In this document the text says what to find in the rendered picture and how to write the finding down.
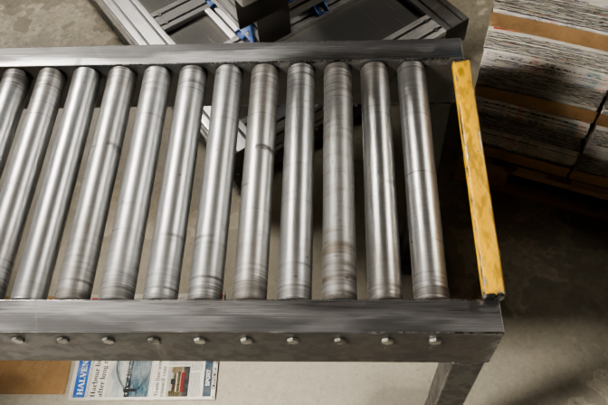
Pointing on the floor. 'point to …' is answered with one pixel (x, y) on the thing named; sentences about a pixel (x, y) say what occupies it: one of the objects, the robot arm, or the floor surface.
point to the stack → (547, 75)
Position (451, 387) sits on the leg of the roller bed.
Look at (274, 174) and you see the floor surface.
